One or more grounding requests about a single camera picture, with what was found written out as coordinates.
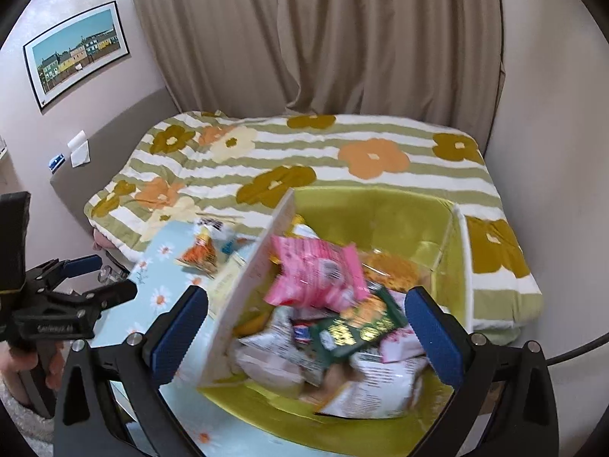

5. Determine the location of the person left hand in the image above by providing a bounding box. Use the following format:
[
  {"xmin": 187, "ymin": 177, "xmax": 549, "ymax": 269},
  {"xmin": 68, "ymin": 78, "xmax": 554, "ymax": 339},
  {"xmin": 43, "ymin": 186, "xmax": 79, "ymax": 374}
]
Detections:
[{"xmin": 1, "ymin": 342, "xmax": 65, "ymax": 390}]

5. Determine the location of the white wall switch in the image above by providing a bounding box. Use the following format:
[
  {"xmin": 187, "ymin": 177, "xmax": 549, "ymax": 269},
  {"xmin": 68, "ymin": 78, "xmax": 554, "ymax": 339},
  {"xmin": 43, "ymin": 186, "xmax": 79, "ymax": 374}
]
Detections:
[{"xmin": 67, "ymin": 130, "xmax": 91, "ymax": 168}]

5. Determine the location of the white orange chips bag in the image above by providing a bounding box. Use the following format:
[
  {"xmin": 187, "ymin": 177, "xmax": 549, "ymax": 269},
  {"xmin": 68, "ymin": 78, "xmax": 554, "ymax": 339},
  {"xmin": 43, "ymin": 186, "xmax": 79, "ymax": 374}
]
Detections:
[{"xmin": 177, "ymin": 214, "xmax": 238, "ymax": 276}]

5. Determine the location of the packaged waffle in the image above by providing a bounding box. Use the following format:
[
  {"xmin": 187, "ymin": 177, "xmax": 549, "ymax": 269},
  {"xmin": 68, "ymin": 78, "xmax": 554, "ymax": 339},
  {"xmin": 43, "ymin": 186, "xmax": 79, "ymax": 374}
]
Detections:
[{"xmin": 359, "ymin": 252, "xmax": 428, "ymax": 293}]

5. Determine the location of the floral striped quilt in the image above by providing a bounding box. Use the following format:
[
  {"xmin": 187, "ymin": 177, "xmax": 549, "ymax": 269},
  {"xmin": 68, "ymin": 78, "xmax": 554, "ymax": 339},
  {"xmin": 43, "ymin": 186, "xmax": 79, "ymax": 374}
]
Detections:
[{"xmin": 84, "ymin": 111, "xmax": 543, "ymax": 342}]

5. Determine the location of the grey headboard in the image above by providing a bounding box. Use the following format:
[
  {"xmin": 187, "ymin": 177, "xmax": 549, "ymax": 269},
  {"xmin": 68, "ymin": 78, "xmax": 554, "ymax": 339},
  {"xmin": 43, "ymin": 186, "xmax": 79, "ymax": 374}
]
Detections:
[{"xmin": 51, "ymin": 89, "xmax": 179, "ymax": 233}]

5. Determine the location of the framed houses picture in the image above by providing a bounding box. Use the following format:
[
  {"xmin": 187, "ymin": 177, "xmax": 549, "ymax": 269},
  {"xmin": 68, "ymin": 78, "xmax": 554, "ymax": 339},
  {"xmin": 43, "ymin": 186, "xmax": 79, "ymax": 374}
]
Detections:
[{"xmin": 23, "ymin": 1, "xmax": 130, "ymax": 112}]

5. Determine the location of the blue white wall item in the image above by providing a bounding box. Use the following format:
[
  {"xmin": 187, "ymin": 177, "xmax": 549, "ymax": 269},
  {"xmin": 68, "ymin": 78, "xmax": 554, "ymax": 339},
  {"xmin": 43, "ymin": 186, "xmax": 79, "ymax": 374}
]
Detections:
[{"xmin": 48, "ymin": 154, "xmax": 65, "ymax": 173}]

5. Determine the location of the pink snack packet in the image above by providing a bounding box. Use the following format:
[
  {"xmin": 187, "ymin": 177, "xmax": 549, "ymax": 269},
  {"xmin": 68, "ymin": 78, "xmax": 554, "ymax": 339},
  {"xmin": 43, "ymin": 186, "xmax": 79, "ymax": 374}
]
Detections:
[{"xmin": 264, "ymin": 235, "xmax": 370, "ymax": 313}]

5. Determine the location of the beige curtain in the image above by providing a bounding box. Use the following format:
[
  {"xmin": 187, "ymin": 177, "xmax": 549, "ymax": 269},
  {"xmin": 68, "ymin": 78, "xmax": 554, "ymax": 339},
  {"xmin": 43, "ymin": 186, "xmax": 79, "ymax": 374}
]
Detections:
[{"xmin": 134, "ymin": 0, "xmax": 504, "ymax": 147}]

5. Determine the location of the pink white snack bag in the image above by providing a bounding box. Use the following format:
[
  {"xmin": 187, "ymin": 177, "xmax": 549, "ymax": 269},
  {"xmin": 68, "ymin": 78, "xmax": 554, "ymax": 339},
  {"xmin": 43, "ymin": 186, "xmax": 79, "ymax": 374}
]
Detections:
[{"xmin": 379, "ymin": 326, "xmax": 424, "ymax": 363}]

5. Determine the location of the daisy print tablecloth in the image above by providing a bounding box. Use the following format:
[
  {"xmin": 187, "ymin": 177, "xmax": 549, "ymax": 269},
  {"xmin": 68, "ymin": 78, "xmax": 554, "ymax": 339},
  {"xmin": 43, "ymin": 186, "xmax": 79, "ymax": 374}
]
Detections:
[{"xmin": 89, "ymin": 220, "xmax": 344, "ymax": 457}]

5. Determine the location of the translucent pink cake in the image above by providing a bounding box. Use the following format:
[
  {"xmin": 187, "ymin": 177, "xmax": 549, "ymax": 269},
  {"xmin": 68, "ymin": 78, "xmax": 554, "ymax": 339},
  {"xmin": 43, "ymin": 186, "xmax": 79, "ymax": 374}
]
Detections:
[{"xmin": 234, "ymin": 344, "xmax": 306, "ymax": 399}]

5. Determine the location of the green gold snack packet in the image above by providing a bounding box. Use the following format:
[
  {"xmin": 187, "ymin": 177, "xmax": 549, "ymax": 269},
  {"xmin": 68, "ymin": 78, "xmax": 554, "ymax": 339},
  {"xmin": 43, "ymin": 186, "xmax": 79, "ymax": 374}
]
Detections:
[{"xmin": 310, "ymin": 286, "xmax": 408, "ymax": 368}]

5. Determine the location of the white shrimp chips bag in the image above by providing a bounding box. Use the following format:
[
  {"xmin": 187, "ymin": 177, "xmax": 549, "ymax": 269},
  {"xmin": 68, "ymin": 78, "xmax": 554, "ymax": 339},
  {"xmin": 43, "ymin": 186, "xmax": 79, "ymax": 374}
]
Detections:
[{"xmin": 316, "ymin": 353, "xmax": 428, "ymax": 420}]

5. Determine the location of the yellow-green cardboard box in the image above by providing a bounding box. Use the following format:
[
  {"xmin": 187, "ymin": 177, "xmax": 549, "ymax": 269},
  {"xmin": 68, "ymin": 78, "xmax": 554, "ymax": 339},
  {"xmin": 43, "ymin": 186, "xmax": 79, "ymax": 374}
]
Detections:
[{"xmin": 197, "ymin": 185, "xmax": 475, "ymax": 457}]

